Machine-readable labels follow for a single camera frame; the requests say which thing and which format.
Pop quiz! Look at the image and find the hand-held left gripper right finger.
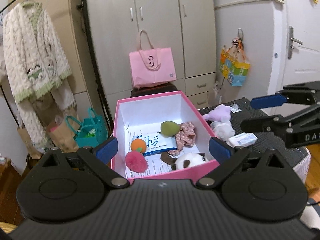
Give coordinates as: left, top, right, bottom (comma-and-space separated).
196, 137, 292, 189

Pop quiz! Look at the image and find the colourful paper gift bag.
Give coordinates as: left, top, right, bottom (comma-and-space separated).
219, 29, 251, 87

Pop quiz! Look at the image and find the brown wooden furniture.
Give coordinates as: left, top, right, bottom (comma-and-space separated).
0, 158, 24, 228

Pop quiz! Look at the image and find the blue and white tissue packet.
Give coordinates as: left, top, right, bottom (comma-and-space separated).
127, 130, 179, 157

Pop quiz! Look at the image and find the beige wardrobe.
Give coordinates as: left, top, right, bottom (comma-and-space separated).
66, 0, 218, 109

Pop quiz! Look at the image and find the black mesh mat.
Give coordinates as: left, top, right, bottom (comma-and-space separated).
197, 99, 308, 165

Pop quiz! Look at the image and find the pink tote bag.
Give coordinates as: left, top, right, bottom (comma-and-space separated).
129, 29, 177, 89

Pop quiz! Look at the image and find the teal mesh bag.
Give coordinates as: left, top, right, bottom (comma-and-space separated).
65, 107, 108, 148

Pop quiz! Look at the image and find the purple plush toy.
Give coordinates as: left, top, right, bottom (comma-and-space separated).
202, 104, 232, 123

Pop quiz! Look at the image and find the black stool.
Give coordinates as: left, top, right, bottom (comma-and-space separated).
130, 84, 178, 98

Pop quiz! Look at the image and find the red plush ball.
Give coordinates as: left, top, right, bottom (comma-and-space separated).
125, 151, 147, 172

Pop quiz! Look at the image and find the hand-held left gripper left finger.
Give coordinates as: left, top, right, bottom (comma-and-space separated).
40, 136, 130, 189

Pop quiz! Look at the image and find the orange plush fruit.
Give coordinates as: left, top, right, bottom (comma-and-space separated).
130, 138, 147, 153

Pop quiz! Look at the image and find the pink storage box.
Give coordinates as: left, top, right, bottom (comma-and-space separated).
110, 91, 220, 180

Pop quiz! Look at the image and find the white and brown plush panda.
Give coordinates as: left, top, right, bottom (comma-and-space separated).
160, 152, 209, 172

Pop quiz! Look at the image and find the pink floral scrunchie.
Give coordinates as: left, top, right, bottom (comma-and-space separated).
166, 122, 197, 157

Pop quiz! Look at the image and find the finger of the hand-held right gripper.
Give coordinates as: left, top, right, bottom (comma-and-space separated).
250, 81, 320, 110
240, 102, 320, 137

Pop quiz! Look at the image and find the silver door handle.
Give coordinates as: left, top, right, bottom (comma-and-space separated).
287, 26, 303, 60

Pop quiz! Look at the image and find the printed paper sheet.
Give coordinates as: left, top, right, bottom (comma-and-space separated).
124, 122, 208, 179

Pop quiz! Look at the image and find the pale grey plush toy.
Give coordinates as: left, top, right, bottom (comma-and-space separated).
210, 121, 236, 141

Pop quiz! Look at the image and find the brown paper bag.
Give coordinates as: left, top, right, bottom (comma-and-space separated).
45, 120, 79, 153
17, 126, 43, 159

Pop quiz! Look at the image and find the black clothes rack pole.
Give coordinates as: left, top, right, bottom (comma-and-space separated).
80, 0, 110, 133

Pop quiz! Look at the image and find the cream knitted cardigan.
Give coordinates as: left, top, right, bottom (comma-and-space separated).
1, 1, 75, 150

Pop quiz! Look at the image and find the green plush pear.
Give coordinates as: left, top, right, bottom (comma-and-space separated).
160, 121, 181, 137

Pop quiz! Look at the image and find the white door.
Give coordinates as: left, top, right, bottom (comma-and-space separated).
282, 0, 320, 87

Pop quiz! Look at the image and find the small white tissue pack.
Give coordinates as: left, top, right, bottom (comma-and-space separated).
229, 132, 258, 147

